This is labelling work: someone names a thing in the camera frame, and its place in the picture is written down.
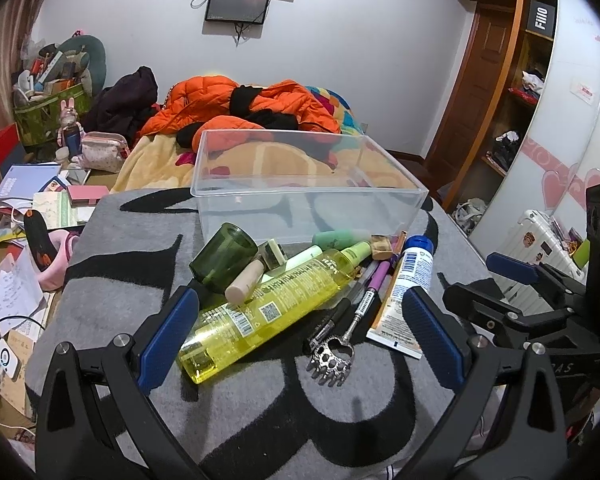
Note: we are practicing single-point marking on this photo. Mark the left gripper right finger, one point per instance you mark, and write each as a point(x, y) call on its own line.
point(527, 439)

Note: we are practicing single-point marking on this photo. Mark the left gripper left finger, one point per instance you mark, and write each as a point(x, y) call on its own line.
point(73, 440)

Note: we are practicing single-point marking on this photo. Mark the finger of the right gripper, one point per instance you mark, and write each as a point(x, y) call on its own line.
point(485, 304)
point(512, 267)

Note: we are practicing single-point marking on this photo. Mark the yellow spray bottle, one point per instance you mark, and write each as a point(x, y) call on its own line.
point(225, 334)

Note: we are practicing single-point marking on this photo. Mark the white blue cream tube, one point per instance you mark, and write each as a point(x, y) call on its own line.
point(414, 268)

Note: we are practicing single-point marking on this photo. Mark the purple handle back scratcher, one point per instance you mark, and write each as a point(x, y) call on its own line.
point(331, 362)

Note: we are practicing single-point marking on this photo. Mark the dark green glass bottle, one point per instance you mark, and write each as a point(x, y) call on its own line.
point(222, 259)

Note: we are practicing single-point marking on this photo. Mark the white charger device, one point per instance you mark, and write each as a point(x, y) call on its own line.
point(2, 357)

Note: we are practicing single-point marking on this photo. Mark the pink slipper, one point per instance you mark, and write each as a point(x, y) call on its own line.
point(51, 251)

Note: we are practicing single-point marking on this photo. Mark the gold lipstick case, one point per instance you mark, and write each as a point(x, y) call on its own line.
point(381, 248)

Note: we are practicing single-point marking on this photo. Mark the beige foundation tube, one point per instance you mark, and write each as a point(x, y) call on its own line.
point(239, 290)

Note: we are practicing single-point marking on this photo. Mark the black pen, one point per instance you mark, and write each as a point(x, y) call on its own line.
point(332, 317)

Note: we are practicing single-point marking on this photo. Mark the wooden wardrobe shelf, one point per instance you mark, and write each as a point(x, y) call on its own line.
point(486, 100)

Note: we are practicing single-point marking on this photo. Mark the mint green tube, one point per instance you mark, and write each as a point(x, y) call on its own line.
point(339, 239)

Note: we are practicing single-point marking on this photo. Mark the pink flat box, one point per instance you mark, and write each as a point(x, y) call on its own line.
point(86, 195)

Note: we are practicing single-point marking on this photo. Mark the small square compact box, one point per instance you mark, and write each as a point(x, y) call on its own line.
point(271, 255)

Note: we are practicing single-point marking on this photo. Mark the colourful yellow bedspread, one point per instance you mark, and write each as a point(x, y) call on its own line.
point(158, 161)

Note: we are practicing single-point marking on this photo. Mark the light green white tube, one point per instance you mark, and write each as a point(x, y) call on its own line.
point(302, 257)

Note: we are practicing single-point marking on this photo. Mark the blue notebook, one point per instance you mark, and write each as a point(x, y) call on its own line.
point(23, 181)

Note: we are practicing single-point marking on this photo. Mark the black Fiio box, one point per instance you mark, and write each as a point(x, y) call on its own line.
point(541, 19)

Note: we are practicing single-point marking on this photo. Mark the pink floral pouch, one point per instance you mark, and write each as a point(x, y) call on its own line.
point(103, 151)

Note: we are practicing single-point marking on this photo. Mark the pink rabbit figurine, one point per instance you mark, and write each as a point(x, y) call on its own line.
point(70, 132)

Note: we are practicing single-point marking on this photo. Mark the clear plastic storage box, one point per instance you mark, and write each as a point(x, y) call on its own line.
point(290, 185)

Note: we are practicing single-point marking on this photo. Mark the green storage basket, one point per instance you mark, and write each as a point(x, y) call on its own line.
point(38, 122)

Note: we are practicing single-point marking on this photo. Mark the dark purple coat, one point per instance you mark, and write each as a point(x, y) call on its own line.
point(125, 107)

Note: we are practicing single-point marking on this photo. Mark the orange puffer jacket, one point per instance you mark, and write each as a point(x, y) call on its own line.
point(216, 102)

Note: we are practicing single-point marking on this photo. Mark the green neck pillow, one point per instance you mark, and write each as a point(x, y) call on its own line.
point(92, 54)

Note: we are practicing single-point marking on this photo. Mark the small wall monitor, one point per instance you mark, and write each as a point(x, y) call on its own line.
point(237, 11)

